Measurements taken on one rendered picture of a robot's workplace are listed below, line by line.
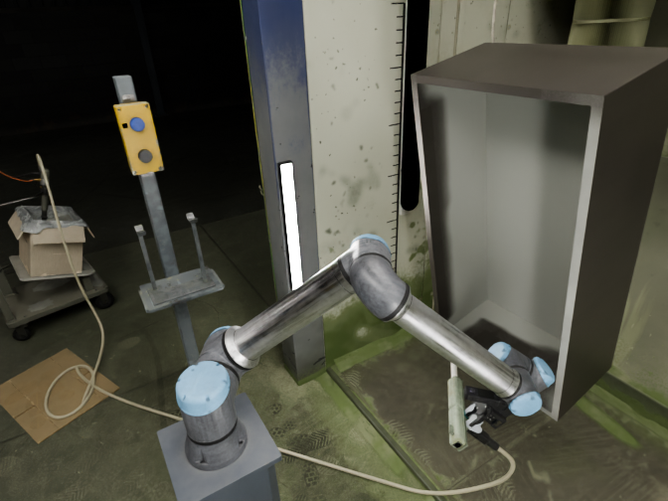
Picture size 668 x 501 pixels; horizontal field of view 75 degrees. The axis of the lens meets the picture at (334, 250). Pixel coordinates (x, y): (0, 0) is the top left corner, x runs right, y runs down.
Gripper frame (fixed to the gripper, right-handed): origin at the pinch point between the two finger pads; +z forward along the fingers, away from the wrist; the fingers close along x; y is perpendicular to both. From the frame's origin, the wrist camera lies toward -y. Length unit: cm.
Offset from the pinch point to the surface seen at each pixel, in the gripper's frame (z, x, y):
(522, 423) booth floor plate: 15, 47, 55
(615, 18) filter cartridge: -140, 124, -28
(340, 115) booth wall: -42, 73, -101
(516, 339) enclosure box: -17, 50, 20
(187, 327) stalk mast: 77, 38, -102
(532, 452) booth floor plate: 14, 32, 57
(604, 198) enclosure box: -85, -1, -29
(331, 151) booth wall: -28, 70, -95
